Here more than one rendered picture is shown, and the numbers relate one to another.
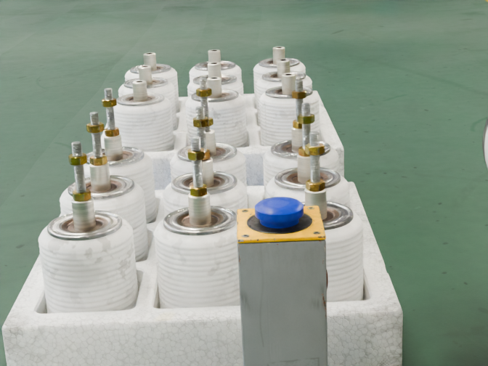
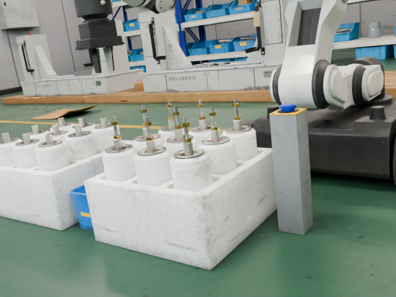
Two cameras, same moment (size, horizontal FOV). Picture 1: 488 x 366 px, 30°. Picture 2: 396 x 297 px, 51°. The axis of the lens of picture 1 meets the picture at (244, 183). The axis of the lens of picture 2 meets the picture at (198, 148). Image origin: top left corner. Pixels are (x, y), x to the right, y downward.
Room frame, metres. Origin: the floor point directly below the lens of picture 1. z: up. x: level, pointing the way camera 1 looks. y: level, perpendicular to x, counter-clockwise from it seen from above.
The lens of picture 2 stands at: (0.28, 0.92, 0.51)
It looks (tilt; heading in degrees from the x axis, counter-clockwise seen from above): 15 degrees down; 306
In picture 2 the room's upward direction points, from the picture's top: 7 degrees counter-clockwise
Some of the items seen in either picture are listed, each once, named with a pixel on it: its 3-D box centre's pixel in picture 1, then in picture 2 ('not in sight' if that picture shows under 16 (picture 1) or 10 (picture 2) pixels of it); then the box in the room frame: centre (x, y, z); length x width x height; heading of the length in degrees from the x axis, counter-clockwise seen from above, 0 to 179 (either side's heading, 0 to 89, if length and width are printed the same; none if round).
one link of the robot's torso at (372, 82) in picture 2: not in sight; (348, 83); (0.73, -0.69, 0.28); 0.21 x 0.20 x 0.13; 87
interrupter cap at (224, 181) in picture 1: (204, 183); (180, 139); (0.99, 0.05, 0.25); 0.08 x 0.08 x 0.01
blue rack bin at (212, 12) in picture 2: not in sight; (223, 9); (3.77, -4.94, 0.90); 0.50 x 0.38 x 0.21; 88
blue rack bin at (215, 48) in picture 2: not in sight; (226, 45); (3.77, -4.93, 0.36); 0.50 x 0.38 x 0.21; 88
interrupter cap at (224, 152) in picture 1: (207, 153); (147, 137); (1.10, 0.04, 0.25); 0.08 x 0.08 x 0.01
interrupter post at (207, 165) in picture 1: (203, 173); (179, 134); (0.99, 0.05, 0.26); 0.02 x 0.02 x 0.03
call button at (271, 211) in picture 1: (279, 215); (287, 108); (0.70, -0.03, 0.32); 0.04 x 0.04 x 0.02
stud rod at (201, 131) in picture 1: (201, 139); (177, 120); (0.99, 0.05, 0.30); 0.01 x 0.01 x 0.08
